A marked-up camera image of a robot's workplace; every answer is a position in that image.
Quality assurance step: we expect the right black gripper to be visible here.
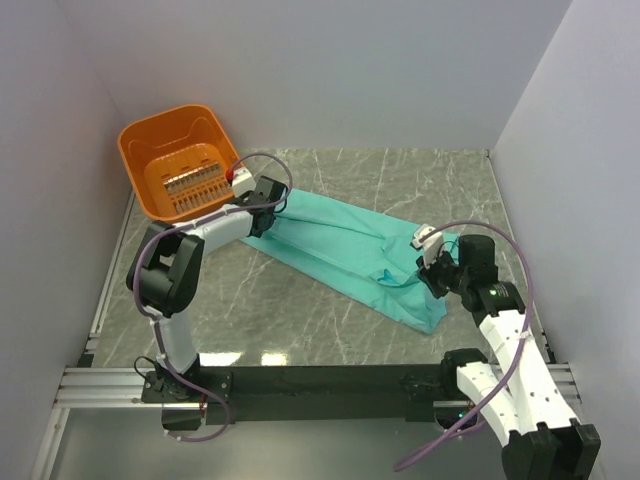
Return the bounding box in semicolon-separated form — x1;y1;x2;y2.
417;245;470;299

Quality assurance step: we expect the teal t-shirt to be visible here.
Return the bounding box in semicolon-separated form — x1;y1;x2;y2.
243;189;447;334

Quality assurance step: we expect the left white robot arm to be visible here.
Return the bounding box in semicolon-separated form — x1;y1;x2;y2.
126;176;291;402

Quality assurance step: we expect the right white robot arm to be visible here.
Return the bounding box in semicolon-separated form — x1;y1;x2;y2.
411;226;601;479

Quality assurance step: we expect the orange plastic basket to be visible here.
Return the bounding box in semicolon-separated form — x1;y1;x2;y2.
118;104;239;224

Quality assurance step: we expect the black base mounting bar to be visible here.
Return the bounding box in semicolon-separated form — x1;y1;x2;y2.
141;364;472;431

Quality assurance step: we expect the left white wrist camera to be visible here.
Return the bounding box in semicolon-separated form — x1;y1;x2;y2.
225;167;256;198

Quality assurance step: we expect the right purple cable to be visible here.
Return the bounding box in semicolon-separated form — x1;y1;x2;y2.
393;220;534;474

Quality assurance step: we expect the aluminium frame rail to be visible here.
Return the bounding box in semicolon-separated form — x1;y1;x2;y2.
52;324;151;409

